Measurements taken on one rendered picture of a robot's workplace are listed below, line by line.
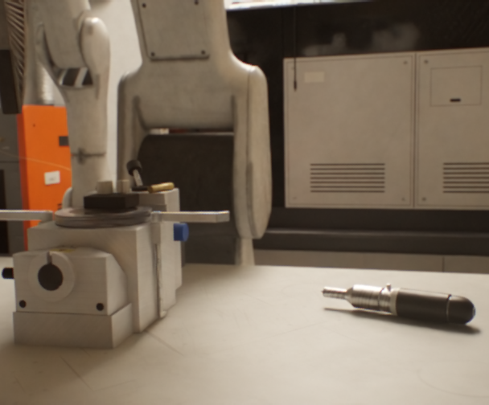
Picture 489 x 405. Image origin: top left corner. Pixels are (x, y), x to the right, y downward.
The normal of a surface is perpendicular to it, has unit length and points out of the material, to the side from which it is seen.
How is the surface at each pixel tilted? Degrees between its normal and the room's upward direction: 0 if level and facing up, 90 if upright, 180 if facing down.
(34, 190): 90
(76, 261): 90
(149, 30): 116
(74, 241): 90
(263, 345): 0
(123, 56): 90
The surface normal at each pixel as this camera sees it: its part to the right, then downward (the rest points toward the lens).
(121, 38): -0.26, 0.12
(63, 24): -0.06, 0.55
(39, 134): 0.96, 0.01
